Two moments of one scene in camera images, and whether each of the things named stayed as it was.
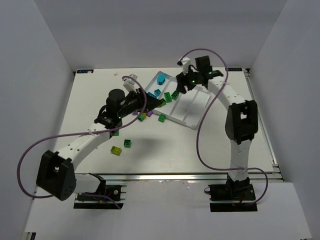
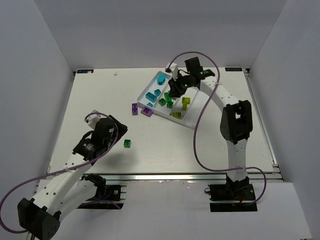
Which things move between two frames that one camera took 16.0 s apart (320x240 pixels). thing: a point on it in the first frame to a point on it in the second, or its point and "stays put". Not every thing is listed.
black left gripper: (141, 100) to (119, 127)
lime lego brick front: (116, 150) to (185, 101)
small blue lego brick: (157, 92) stays put
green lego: (161, 118) to (169, 104)
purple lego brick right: (149, 113) stays put
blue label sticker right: (234, 69) stays put
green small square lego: (127, 143) stays put
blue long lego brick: (161, 79) stays put
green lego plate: (168, 97) stays put
